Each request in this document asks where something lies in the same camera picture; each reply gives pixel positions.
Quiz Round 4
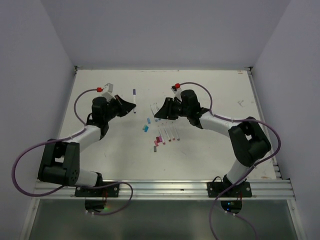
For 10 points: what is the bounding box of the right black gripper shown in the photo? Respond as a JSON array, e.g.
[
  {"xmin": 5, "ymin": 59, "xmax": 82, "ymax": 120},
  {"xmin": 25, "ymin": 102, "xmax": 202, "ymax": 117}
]
[{"xmin": 154, "ymin": 96, "xmax": 190, "ymax": 120}]

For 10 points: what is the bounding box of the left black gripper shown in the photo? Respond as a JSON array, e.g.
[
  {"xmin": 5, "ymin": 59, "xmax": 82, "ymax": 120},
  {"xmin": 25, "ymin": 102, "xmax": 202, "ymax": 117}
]
[{"xmin": 103, "ymin": 94, "xmax": 136, "ymax": 122}]

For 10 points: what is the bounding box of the dark blue capped marker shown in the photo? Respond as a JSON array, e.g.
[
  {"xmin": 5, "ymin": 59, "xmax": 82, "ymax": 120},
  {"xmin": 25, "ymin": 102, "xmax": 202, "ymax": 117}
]
[{"xmin": 132, "ymin": 88, "xmax": 137, "ymax": 114}]

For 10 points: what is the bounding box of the brown capped marker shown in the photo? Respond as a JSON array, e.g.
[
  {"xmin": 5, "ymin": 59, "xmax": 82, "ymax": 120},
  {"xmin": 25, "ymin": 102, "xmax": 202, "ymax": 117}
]
[{"xmin": 162, "ymin": 123, "xmax": 172, "ymax": 142}]

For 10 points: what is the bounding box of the purple capped marker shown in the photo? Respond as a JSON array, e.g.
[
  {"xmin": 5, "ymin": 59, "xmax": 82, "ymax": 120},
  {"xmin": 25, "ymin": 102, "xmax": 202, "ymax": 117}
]
[{"xmin": 157, "ymin": 125, "xmax": 166, "ymax": 145}]

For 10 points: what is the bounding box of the pink capped marker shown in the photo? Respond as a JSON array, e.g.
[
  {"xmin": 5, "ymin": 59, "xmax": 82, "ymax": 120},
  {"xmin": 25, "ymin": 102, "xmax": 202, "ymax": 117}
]
[{"xmin": 165, "ymin": 123, "xmax": 175, "ymax": 141}]

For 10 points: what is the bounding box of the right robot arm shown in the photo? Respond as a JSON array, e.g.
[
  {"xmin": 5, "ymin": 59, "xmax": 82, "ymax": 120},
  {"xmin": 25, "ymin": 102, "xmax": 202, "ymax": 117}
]
[{"xmin": 155, "ymin": 89, "xmax": 271, "ymax": 197}]

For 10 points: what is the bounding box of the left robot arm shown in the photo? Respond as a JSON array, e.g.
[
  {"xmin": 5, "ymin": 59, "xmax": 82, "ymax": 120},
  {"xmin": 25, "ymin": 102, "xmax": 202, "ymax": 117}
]
[{"xmin": 38, "ymin": 95, "xmax": 137, "ymax": 197}]

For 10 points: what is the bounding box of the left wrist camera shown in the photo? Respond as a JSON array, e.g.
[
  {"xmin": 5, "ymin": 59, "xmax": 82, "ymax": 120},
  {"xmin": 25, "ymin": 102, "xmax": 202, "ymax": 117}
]
[{"xmin": 101, "ymin": 83, "xmax": 115, "ymax": 102}]

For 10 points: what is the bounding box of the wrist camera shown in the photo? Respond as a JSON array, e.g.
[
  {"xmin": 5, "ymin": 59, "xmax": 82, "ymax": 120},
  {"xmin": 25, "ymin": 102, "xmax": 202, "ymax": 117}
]
[
  {"xmin": 101, "ymin": 83, "xmax": 115, "ymax": 102},
  {"xmin": 171, "ymin": 83, "xmax": 182, "ymax": 101}
]

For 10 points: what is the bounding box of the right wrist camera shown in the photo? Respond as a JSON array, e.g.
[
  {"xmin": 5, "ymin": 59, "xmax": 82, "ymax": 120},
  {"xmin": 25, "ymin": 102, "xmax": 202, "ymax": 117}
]
[{"xmin": 171, "ymin": 83, "xmax": 182, "ymax": 101}]

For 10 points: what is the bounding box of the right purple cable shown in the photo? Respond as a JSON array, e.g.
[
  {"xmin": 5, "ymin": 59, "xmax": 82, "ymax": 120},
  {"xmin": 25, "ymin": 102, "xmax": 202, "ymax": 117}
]
[{"xmin": 178, "ymin": 81, "xmax": 281, "ymax": 240}]

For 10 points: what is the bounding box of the purple cable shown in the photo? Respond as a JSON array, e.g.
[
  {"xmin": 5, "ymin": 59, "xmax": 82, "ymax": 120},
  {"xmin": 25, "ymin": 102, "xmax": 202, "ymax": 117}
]
[
  {"xmin": 178, "ymin": 81, "xmax": 281, "ymax": 240},
  {"xmin": 11, "ymin": 86, "xmax": 135, "ymax": 216}
]

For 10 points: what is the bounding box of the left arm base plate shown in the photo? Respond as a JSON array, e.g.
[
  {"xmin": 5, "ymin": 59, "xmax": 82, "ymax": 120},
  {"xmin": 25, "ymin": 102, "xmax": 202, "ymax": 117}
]
[{"xmin": 74, "ymin": 181, "xmax": 120, "ymax": 198}]

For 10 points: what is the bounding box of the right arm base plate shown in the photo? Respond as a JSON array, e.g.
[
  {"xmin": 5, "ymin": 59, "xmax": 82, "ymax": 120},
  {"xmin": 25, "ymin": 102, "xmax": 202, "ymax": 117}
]
[{"xmin": 206, "ymin": 181, "xmax": 252, "ymax": 200}]

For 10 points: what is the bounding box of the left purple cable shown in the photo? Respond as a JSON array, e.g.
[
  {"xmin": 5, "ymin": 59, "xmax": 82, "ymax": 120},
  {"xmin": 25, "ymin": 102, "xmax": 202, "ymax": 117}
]
[{"xmin": 11, "ymin": 86, "xmax": 135, "ymax": 216}]

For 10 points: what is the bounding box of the aluminium rail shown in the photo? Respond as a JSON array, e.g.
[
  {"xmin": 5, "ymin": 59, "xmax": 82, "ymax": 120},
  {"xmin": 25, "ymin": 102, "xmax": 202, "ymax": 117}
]
[{"xmin": 43, "ymin": 180, "xmax": 295, "ymax": 200}]

